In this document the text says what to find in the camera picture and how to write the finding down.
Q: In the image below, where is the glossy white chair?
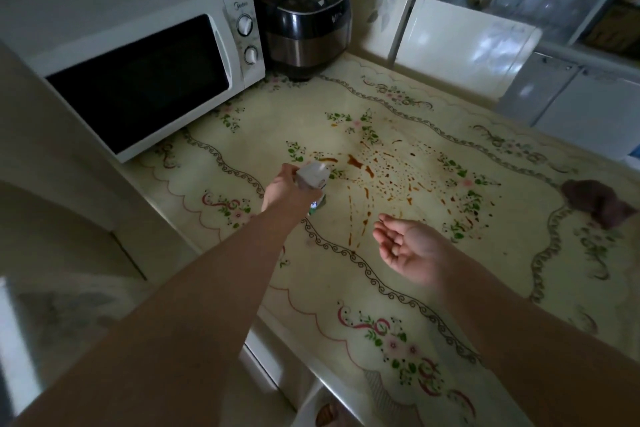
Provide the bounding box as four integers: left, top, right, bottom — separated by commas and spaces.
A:
394, 0, 544, 103
322, 0, 416, 68

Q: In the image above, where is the person's left hand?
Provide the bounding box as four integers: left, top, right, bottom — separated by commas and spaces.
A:
260, 162, 321, 216

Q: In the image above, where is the person's right forearm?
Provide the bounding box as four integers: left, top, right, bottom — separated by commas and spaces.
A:
434, 242, 640, 427

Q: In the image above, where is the person's right hand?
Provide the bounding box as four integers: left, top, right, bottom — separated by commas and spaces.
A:
373, 213, 453, 288

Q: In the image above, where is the white glass-door cabinet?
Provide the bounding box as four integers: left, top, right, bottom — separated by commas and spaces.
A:
360, 0, 640, 163

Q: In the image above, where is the black and silver rice cooker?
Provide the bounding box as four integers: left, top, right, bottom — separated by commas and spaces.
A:
245, 0, 353, 82

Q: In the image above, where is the person's left forearm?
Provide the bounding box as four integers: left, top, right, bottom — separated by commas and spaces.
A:
10, 201, 313, 427

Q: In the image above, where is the small white carton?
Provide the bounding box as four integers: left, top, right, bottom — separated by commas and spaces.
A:
296, 161, 332, 218

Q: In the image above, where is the white microwave oven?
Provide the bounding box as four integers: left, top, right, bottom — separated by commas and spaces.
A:
0, 0, 267, 163

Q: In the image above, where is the brown sauce spill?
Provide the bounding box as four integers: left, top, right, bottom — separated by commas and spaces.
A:
318, 138, 453, 248

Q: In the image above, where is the floral cream tablecloth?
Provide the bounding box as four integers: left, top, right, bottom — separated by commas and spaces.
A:
131, 52, 640, 427

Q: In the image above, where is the dark brown cloth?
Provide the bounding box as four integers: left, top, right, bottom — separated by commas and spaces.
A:
560, 179, 639, 230

